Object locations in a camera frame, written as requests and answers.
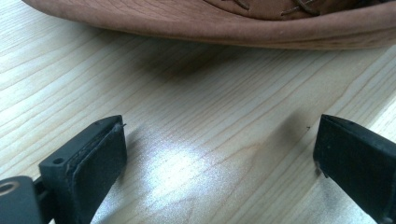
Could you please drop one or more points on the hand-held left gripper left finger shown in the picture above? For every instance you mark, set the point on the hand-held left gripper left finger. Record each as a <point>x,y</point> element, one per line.
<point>93,165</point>

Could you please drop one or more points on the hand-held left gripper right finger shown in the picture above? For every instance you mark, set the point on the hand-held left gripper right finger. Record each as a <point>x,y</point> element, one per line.
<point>358,165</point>

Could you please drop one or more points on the brown suede hat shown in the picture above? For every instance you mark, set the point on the brown suede hat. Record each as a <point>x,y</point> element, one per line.
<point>218,21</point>

